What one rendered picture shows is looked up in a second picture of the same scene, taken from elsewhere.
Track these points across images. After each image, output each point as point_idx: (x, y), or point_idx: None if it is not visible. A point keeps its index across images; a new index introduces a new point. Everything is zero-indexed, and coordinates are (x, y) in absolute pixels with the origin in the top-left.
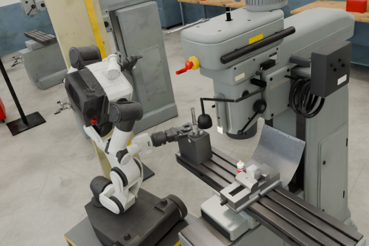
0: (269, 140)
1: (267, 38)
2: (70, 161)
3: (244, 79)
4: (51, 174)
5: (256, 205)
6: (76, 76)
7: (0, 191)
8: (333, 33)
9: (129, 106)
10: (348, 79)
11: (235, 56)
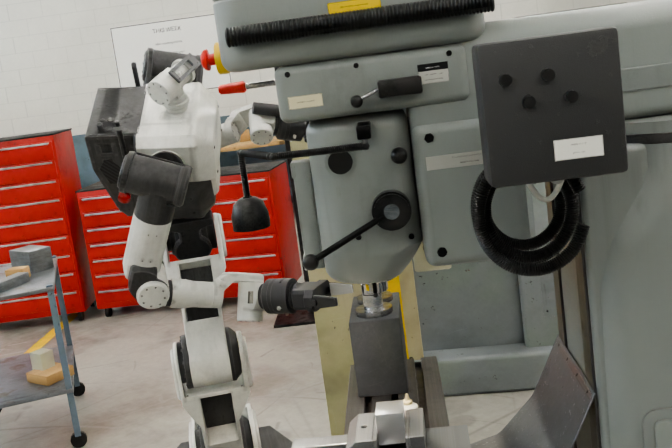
0: (549, 384)
1: (381, 7)
2: (320, 401)
3: (322, 114)
4: (267, 414)
5: None
6: (113, 95)
7: (171, 412)
8: None
9: (157, 164)
10: (623, 159)
11: (257, 33)
